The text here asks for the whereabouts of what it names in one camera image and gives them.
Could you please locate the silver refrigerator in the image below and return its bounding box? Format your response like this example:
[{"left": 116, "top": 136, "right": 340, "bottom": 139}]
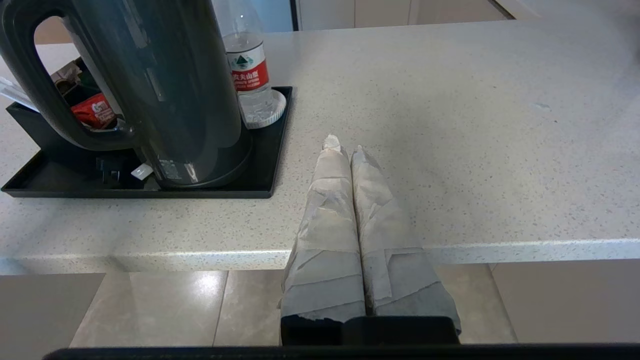
[{"left": 248, "top": 0, "right": 300, "bottom": 33}]

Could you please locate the clear water bottle red cap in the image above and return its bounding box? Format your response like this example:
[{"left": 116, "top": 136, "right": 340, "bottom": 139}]
[{"left": 212, "top": 0, "right": 281, "bottom": 126}]

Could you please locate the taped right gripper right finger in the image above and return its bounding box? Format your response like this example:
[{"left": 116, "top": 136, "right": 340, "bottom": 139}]
[{"left": 351, "top": 145, "right": 462, "bottom": 332}]

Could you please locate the black round kettle base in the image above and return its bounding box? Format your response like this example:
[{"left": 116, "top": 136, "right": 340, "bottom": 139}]
[{"left": 155, "top": 131, "right": 254, "bottom": 190}]

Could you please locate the red sachet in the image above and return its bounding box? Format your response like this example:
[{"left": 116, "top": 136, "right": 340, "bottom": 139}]
[{"left": 71, "top": 93, "right": 119, "bottom": 130}]

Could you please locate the black organizer box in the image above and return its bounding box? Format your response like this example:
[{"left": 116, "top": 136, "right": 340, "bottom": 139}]
[{"left": 6, "top": 57, "right": 137, "bottom": 167}]

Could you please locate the black electric kettle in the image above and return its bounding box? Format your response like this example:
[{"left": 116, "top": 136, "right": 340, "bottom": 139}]
[{"left": 0, "top": 0, "right": 253, "bottom": 190}]

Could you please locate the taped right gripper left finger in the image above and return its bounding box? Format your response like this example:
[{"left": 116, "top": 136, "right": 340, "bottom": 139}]
[{"left": 278, "top": 134, "right": 367, "bottom": 322}]

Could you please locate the wooden door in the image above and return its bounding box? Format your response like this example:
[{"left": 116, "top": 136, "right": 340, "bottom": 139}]
[{"left": 34, "top": 16, "right": 75, "bottom": 46}]

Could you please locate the black rectangular tray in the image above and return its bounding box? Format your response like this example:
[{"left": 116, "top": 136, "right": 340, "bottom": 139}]
[{"left": 1, "top": 86, "right": 294, "bottom": 200}]

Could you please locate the round white coaster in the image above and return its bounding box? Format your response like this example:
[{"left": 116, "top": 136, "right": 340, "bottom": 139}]
[{"left": 240, "top": 89, "right": 287, "bottom": 130}]

